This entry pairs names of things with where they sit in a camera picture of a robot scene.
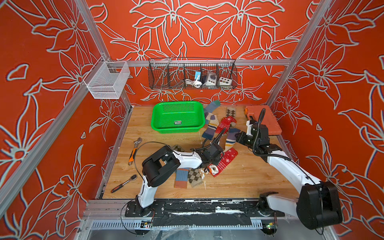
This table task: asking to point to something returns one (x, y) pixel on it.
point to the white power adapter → (211, 79)
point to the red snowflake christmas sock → (225, 123)
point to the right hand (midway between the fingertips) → (232, 133)
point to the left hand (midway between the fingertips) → (217, 154)
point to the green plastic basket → (177, 117)
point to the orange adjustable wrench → (133, 150)
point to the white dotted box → (224, 81)
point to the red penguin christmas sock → (225, 158)
